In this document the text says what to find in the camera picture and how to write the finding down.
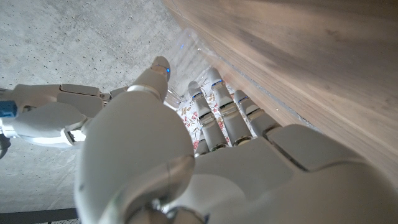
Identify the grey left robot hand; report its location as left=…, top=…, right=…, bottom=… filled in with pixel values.
left=74, top=55, right=398, bottom=224

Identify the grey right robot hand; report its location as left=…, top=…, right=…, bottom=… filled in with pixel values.
left=0, top=83, right=128, bottom=149

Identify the floral backdrop cloth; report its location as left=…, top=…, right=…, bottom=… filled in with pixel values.
left=177, top=77, right=259, bottom=156

